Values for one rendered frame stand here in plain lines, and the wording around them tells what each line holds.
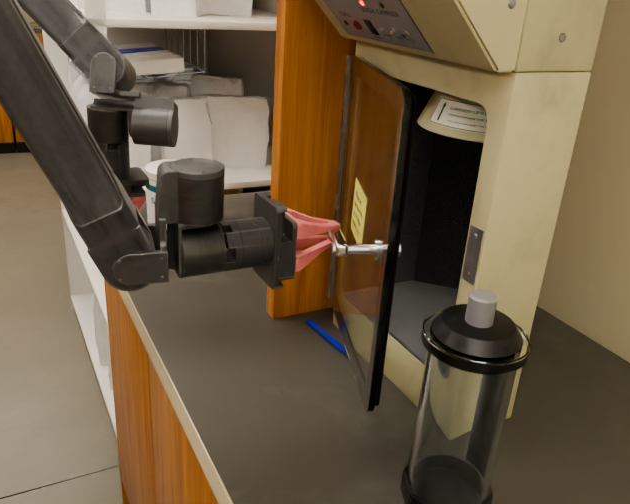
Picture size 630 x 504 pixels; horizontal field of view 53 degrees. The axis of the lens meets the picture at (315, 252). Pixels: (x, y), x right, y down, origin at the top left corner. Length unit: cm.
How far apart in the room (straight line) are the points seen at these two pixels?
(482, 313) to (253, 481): 34
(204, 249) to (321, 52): 41
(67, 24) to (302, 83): 34
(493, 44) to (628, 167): 53
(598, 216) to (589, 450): 43
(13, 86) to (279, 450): 51
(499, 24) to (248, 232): 33
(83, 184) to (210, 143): 129
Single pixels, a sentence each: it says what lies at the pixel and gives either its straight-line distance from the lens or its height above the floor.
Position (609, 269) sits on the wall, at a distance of 119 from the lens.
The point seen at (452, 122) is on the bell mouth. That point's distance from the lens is 81.
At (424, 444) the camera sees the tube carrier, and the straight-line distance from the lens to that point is 71.
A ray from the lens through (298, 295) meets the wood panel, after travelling 110.
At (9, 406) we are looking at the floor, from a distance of 258.
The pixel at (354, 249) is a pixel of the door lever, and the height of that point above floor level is 120.
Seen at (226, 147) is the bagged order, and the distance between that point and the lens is 197.
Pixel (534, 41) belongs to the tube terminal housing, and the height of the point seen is 144.
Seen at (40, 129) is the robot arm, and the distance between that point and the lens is 64.
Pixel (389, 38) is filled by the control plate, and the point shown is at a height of 142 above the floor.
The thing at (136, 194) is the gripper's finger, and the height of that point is 117.
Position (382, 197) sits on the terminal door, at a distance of 72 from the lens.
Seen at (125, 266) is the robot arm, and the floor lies 120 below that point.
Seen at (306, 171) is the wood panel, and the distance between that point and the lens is 101.
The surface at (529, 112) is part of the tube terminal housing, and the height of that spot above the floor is 137.
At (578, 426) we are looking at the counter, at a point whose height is 94.
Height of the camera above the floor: 149
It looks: 24 degrees down
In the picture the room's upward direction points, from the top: 4 degrees clockwise
